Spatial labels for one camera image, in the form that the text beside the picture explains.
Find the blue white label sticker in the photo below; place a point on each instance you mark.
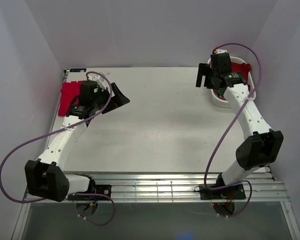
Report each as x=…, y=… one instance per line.
x=77, y=70

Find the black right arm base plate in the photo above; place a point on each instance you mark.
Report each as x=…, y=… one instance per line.
x=236, y=192

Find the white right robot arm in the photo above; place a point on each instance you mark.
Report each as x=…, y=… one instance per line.
x=261, y=143

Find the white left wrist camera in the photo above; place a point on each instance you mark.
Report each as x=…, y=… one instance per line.
x=101, y=83

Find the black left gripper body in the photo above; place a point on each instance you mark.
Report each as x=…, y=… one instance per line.
x=102, y=98

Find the aluminium frame rails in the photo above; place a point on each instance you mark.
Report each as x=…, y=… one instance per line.
x=182, y=187

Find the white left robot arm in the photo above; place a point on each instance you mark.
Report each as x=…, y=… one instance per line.
x=45, y=176

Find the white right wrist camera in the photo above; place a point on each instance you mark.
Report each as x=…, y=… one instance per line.
x=218, y=51

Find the white plastic laundry basket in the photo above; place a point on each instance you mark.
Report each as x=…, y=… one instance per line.
x=237, y=78

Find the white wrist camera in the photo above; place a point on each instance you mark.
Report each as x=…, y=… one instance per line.
x=218, y=51
x=101, y=83

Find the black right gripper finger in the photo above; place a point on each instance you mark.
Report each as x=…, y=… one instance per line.
x=199, y=79
x=203, y=69

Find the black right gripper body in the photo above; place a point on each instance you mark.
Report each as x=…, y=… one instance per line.
x=212, y=75

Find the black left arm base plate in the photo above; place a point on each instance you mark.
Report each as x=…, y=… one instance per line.
x=103, y=189

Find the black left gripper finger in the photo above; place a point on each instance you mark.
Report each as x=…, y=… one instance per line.
x=119, y=99
x=110, y=107

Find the folded pink t shirt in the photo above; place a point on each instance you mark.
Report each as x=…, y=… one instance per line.
x=68, y=91

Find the dark red t shirt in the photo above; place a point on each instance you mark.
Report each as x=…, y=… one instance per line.
x=243, y=68

